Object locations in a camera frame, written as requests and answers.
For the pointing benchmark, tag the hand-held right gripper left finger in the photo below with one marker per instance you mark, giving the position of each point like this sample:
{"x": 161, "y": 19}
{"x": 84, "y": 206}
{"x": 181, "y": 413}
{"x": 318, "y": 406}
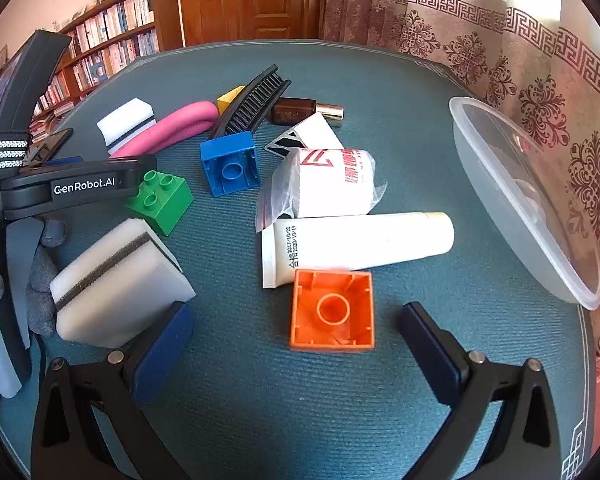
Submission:
{"x": 162, "y": 350}

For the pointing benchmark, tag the white sponge black stripe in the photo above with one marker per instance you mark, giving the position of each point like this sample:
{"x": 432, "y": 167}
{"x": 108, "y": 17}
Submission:
{"x": 125, "y": 120}

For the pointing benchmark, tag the orange toy block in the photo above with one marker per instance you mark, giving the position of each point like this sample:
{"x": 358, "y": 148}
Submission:
{"x": 305, "y": 330}

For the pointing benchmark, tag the patterned curtain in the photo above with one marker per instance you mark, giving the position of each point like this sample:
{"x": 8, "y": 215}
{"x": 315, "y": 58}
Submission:
{"x": 480, "y": 50}

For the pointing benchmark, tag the wooden bookshelf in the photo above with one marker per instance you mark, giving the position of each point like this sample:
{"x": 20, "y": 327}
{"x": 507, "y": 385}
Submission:
{"x": 167, "y": 15}

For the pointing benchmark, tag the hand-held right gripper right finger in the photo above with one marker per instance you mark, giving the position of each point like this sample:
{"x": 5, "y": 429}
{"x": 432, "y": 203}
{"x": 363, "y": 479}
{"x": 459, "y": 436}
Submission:
{"x": 430, "y": 345}

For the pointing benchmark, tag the white squeeze tube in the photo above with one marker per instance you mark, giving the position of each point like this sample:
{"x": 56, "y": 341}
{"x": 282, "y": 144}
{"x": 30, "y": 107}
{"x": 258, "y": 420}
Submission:
{"x": 355, "y": 242}

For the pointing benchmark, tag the rows of books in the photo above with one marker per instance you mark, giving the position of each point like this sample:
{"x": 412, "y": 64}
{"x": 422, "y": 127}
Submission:
{"x": 115, "y": 15}

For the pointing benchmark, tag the blue toy block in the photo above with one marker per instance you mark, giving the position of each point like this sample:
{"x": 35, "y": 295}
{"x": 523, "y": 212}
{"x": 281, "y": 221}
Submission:
{"x": 215, "y": 155}

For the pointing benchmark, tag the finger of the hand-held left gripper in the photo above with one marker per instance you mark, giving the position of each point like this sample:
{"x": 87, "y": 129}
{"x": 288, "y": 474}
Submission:
{"x": 135, "y": 175}

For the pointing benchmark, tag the white sponge grey stripe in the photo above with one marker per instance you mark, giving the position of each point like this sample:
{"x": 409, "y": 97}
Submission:
{"x": 115, "y": 290}

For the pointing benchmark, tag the pink foam tube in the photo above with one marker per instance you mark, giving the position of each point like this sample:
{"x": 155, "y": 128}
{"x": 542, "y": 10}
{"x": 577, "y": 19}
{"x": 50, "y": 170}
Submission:
{"x": 180, "y": 125}

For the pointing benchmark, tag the brown bottle gold cap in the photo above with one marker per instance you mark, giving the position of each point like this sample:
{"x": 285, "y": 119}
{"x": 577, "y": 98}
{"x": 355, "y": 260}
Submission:
{"x": 295, "y": 110}

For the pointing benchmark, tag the person's left hand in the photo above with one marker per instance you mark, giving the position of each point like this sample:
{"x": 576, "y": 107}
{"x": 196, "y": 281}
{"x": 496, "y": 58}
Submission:
{"x": 42, "y": 300}

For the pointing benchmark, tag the green toy block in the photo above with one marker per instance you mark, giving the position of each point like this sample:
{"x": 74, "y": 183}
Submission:
{"x": 170, "y": 210}

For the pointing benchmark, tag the teal cloth-covered desktop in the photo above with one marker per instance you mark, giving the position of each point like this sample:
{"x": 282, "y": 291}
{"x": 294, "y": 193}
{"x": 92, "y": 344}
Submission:
{"x": 280, "y": 410}

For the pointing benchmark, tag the yellow toy block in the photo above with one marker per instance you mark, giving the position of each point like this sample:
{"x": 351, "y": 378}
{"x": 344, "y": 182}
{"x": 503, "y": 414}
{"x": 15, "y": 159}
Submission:
{"x": 227, "y": 100}

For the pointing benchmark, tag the clear plastic bowl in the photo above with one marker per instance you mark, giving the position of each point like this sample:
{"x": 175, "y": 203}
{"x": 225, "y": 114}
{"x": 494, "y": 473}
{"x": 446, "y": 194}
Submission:
{"x": 505, "y": 175}

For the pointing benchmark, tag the black comb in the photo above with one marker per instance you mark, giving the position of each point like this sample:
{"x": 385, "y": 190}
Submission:
{"x": 250, "y": 105}

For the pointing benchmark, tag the white roll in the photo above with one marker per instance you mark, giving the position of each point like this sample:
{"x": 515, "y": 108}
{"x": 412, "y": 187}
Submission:
{"x": 330, "y": 185}

